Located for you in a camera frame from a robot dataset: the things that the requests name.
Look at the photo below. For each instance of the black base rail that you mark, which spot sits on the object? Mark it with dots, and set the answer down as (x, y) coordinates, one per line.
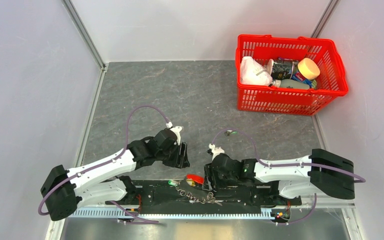
(159, 197)

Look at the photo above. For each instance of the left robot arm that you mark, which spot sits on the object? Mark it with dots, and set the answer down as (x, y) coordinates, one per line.
(66, 190)

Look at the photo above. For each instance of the white plastic bag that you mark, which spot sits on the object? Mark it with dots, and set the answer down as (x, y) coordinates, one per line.
(253, 73)

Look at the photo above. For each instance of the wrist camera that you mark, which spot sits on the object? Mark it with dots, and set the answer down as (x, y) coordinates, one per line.
(214, 151)
(177, 131)

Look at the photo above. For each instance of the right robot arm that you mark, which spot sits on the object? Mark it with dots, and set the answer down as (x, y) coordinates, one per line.
(319, 172)

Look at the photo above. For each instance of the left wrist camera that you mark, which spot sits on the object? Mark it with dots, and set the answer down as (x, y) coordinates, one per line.
(177, 131)

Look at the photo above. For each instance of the jar with beige lid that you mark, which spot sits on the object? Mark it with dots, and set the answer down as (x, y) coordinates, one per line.
(305, 70)

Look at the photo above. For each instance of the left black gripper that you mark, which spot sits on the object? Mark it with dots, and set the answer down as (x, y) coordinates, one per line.
(180, 161)

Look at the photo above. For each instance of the grey green bottle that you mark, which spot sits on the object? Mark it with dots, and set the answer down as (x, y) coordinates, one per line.
(291, 84)

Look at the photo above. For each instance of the grey slotted cable duct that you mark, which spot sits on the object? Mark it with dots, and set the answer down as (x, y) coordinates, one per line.
(115, 212)

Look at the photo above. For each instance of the dark can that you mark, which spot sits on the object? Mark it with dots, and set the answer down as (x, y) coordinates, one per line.
(282, 68)

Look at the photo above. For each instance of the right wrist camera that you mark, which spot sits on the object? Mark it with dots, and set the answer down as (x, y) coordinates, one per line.
(214, 151)

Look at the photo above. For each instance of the red plastic basket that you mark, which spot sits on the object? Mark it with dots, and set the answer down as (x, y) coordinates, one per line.
(331, 83)

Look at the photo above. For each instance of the red black keyring holder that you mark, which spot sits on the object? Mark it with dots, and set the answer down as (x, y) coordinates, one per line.
(187, 188)

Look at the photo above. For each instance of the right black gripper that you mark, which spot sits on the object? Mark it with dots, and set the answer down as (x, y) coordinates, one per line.
(208, 172)

